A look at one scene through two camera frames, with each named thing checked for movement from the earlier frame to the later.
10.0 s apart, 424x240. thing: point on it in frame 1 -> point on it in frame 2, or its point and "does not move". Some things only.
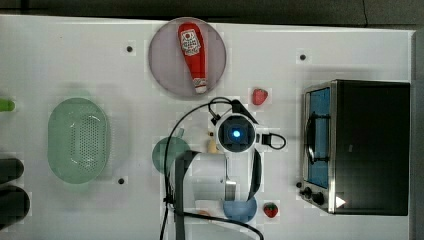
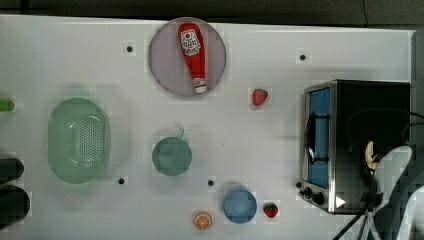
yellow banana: x=212 y=147 -> x=368 y=156
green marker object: x=6 y=105 does not move
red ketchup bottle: x=193 y=50 does not move
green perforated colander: x=78 y=140 does not move
